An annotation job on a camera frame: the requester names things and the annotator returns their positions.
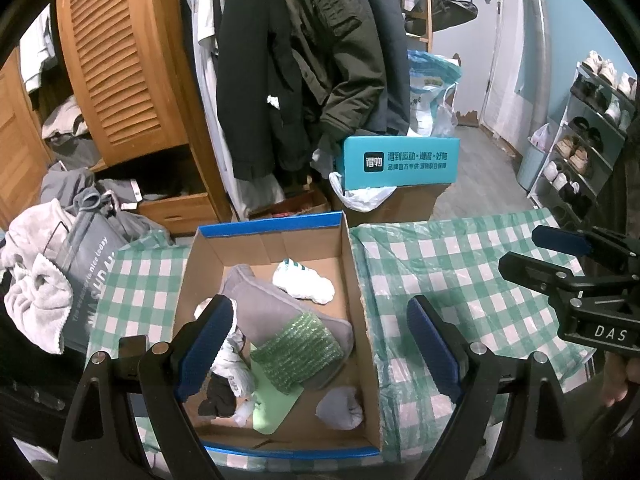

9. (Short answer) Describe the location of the white patterned knotted cloth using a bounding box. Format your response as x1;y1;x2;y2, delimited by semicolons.
207;300;255;427

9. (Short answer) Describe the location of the black sock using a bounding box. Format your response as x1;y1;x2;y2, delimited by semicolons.
198;373;236;418

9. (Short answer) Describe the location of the grey fleece slipper sock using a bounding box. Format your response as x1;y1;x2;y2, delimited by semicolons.
220;264;354;390

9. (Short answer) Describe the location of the green sparkly scrub cloth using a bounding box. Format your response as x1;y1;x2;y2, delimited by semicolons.
250;313;345;394

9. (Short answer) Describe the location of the white blue sock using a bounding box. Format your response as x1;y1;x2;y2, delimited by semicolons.
271;258;335;304

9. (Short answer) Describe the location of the person right hand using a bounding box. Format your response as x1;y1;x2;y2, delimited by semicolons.
602;352;640;408

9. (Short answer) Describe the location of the green checkered tablecloth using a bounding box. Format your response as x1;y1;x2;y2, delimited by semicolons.
89;209;592;463

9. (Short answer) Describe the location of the light blue trash bin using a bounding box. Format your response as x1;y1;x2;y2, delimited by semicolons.
516;142;546;192

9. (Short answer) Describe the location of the blue cardboard box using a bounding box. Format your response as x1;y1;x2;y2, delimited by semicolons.
174;211;381;460

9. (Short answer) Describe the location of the metal shoe rack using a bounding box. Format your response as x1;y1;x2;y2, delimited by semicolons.
528;50;638;229

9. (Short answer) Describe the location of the grey tote bag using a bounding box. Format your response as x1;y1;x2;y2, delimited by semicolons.
55;211;126;353

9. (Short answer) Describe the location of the brown cardboard box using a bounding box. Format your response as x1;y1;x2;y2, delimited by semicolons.
330;184;449;228

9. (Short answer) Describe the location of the light pink towel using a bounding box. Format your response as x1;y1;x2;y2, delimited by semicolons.
1;198;75;354

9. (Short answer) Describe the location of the grey clothes pile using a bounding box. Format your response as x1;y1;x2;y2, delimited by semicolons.
40;167;171;243

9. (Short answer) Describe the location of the teal shoe box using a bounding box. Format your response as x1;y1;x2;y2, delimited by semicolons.
336;136;460;191

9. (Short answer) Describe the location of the blue white plastic bag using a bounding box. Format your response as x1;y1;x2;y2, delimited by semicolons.
408;50;462;138

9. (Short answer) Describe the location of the black hanging jacket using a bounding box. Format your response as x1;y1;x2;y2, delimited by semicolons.
217;0;309;181

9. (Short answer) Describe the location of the wooden louvered wardrobe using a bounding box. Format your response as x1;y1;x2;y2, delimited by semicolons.
1;0;232;235

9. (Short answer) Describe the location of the dark blue hanging coat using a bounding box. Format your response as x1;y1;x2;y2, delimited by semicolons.
368;0;410;136

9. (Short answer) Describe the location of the olive green hanging jacket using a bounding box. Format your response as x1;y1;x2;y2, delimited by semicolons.
284;0;386;152

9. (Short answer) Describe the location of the white hanging shirt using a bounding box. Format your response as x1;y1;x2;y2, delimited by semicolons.
186;0;243;220

